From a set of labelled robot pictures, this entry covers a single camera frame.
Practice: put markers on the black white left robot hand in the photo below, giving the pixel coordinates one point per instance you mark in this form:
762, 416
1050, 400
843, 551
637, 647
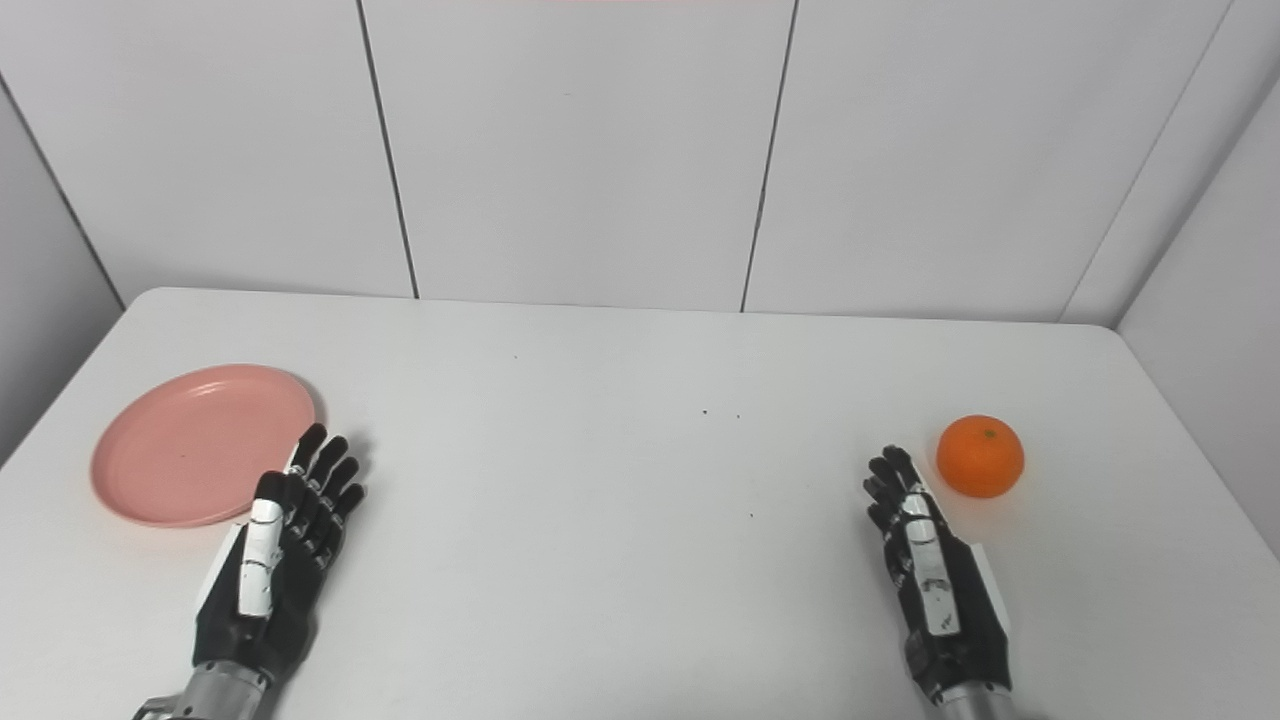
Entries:
270, 590

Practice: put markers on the pink round plate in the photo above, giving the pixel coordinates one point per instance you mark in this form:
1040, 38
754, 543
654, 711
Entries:
195, 445

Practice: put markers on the orange fruit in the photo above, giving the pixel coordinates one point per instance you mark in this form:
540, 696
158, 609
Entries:
980, 457

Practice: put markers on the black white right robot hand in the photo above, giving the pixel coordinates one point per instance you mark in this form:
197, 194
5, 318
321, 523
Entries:
945, 600

